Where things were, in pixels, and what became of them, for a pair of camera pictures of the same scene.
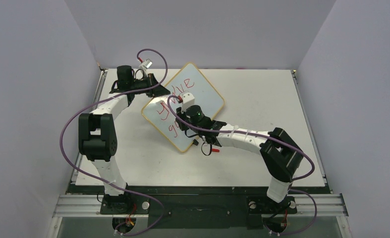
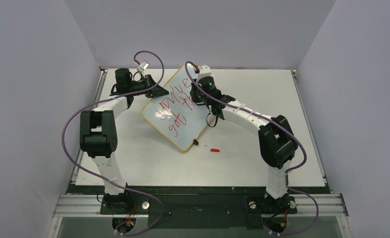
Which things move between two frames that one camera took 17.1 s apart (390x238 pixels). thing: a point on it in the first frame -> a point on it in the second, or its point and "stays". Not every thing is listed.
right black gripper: (182, 121) -> (197, 96)
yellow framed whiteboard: (206, 98) stays
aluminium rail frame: (331, 205) stays
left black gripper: (158, 90) stays
